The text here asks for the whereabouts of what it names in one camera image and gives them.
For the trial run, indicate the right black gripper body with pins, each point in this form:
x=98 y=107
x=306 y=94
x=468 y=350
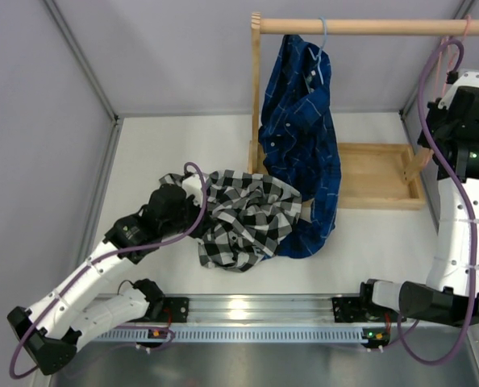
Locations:
x=438 y=126

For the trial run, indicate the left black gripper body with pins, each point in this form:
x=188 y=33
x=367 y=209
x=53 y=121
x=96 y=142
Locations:
x=191 y=213

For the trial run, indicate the black white checkered shirt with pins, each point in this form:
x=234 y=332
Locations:
x=247 y=218

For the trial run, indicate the pink wire hanger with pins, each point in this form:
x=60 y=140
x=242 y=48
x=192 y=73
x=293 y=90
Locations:
x=445 y=63

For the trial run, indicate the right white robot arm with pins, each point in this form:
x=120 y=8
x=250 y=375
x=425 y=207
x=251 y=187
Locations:
x=444 y=297

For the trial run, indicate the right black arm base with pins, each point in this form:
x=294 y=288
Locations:
x=353 y=310

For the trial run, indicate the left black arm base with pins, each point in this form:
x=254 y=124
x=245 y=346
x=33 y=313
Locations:
x=173 y=310

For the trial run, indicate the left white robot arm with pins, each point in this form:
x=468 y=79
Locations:
x=53 y=330

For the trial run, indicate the blue plaid shirt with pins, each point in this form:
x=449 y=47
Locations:
x=298 y=138

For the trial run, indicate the wooden clothes rack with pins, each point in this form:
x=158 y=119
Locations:
x=375 y=176

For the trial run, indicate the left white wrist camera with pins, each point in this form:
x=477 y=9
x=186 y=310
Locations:
x=193 y=187

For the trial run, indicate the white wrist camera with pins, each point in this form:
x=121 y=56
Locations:
x=193 y=187
x=468 y=78

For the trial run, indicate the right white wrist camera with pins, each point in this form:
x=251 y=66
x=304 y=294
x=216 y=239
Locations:
x=468 y=78

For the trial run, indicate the aluminium mounting rail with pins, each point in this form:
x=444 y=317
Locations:
x=268 y=309

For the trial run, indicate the left aluminium frame post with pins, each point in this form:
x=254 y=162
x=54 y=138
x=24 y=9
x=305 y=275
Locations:
x=79 y=56

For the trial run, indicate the blue wire hanger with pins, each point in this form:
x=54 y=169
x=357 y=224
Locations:
x=317 y=57

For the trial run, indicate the slotted grey cable duct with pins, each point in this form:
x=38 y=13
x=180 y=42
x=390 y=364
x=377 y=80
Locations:
x=237 y=335

